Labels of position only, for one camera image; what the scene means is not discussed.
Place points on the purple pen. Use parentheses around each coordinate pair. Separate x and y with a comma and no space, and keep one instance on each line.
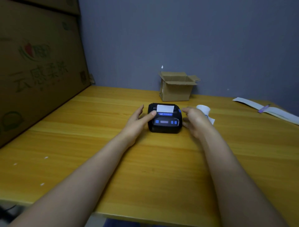
(264,109)

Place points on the large printed cardboard box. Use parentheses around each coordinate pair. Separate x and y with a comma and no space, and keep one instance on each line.
(39,70)

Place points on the small open cardboard box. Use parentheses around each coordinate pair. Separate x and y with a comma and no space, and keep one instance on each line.
(176,90)

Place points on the long white paper strip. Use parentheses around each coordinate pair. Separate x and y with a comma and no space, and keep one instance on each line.
(278,111)

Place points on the person's right hand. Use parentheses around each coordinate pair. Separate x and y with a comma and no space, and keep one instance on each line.
(197,122)

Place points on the person's left hand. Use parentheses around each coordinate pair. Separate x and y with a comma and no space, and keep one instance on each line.
(134,127)

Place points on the person's right forearm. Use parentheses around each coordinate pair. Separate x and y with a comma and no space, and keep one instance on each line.
(233,182)

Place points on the person's left thumb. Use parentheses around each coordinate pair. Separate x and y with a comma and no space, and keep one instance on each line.
(150,114)

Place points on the person's left forearm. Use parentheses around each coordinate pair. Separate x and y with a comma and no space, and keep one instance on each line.
(77,182)

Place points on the person's right thumb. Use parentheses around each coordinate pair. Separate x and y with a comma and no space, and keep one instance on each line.
(188,110)

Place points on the black portable label printer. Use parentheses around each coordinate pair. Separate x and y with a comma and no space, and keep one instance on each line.
(167,124)

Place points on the white printed paper label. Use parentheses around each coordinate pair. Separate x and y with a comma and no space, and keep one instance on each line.
(165,108)

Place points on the white paper roll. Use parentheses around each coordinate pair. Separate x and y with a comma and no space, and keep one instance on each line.
(205,109)

